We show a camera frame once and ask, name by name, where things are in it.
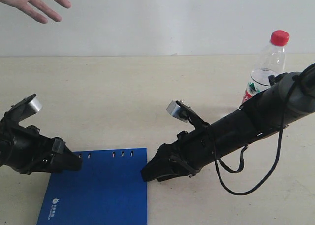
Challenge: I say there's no blue ring binder notebook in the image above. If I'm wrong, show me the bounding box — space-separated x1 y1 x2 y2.
37 148 148 225

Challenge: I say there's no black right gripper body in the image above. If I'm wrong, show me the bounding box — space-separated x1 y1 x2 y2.
159 131 214 173

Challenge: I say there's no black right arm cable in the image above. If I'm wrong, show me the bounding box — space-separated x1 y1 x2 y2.
213 72 315 195

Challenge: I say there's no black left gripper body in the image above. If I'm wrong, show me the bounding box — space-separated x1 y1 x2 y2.
12 133 66 175

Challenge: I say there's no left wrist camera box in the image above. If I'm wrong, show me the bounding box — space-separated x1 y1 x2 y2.
9 94 43 124

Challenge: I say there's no person's bare open hand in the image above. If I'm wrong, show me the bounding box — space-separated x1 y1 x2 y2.
0 0 71 24

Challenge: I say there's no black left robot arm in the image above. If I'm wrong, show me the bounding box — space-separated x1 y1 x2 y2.
0 116 83 175

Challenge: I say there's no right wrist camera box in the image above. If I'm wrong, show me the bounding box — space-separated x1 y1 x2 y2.
166 100 189 123

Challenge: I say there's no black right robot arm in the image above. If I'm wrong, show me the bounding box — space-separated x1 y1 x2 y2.
141 65 315 182

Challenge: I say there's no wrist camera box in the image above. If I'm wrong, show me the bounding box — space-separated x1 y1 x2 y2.
166 100 189 123
9 94 43 124

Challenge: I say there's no clear water bottle red cap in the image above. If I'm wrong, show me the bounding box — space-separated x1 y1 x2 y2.
241 30 290 103

